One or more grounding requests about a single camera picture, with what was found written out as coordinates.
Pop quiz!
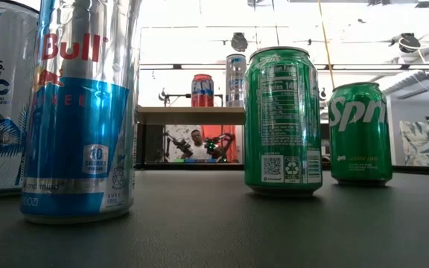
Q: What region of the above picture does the red Fanta can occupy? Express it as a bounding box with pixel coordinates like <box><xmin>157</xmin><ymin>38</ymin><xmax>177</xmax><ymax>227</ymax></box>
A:
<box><xmin>191</xmin><ymin>73</ymin><xmax>215</xmax><ymax>108</ymax></box>

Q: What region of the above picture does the wooden shelf with black legs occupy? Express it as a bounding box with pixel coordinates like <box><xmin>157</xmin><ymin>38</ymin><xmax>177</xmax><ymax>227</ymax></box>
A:
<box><xmin>136</xmin><ymin>106</ymin><xmax>246</xmax><ymax>170</ymax></box>

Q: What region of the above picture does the orange backdrop panel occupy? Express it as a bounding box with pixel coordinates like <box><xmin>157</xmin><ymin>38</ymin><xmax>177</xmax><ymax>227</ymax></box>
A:
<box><xmin>200</xmin><ymin>124</ymin><xmax>240</xmax><ymax>163</ymax></box>

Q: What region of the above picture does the person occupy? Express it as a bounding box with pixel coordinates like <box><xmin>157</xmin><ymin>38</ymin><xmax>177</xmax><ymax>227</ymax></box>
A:
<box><xmin>179</xmin><ymin>129</ymin><xmax>215</xmax><ymax>162</ymax></box>

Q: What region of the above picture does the white speckled backdrop panel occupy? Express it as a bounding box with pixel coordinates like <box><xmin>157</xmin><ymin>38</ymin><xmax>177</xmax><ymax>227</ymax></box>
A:
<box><xmin>162</xmin><ymin>124</ymin><xmax>203</xmax><ymax>161</ymax></box>

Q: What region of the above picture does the green Sprite can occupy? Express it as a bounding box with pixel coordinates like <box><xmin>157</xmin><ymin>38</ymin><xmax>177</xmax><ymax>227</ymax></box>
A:
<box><xmin>328</xmin><ymin>81</ymin><xmax>393</xmax><ymax>187</ymax></box>
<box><xmin>243</xmin><ymin>45</ymin><xmax>323</xmax><ymax>197</ymax></box>

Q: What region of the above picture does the blue silver Red Bull can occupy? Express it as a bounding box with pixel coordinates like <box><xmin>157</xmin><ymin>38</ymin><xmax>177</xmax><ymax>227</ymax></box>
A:
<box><xmin>19</xmin><ymin>0</ymin><xmax>143</xmax><ymax>225</ymax></box>

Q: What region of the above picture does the leaf-patterned panel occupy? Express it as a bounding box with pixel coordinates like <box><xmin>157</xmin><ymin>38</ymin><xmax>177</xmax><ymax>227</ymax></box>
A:
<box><xmin>398</xmin><ymin>118</ymin><xmax>429</xmax><ymax>168</ymax></box>

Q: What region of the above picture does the black aluminium table frame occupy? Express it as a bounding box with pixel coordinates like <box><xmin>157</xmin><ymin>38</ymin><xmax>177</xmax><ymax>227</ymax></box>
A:
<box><xmin>136</xmin><ymin>162</ymin><xmax>429</xmax><ymax>177</ymax></box>

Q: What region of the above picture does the yellow cable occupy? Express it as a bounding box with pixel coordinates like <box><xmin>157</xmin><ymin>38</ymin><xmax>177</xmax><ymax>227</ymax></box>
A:
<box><xmin>317</xmin><ymin>0</ymin><xmax>337</xmax><ymax>89</ymax></box>

